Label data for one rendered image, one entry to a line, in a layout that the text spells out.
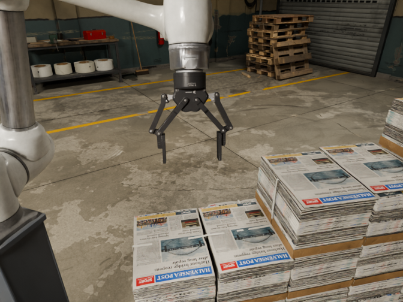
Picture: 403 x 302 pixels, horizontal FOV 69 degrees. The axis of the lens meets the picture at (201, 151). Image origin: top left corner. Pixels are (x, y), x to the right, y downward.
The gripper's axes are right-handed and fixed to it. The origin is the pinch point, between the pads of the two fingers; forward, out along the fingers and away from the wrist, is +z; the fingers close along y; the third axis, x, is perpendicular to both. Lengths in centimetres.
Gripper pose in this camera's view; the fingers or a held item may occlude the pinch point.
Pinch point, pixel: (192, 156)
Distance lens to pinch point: 73.0
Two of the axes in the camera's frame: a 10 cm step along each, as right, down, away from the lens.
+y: 9.9, -0.5, 1.0
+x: -1.0, -2.4, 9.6
